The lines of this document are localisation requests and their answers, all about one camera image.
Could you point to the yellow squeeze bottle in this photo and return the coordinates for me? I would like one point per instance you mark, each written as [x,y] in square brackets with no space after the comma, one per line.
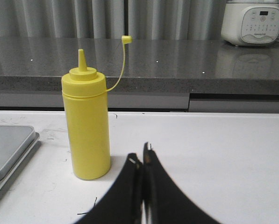
[84,93]

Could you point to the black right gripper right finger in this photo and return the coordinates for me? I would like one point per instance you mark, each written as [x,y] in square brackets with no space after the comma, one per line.
[164,201]

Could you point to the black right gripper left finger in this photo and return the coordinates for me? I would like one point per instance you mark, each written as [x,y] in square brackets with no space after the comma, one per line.
[122,204]

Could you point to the grey pleated curtain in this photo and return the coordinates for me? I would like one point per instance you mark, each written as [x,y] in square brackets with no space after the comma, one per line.
[99,19]

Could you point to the digital kitchen scale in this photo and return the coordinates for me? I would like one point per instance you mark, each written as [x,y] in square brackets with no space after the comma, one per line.
[15,144]

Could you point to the white rice cooker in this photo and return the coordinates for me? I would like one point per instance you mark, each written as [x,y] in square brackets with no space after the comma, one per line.
[250,22]

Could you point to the grey stone counter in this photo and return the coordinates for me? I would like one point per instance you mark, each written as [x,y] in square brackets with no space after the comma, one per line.
[151,75]

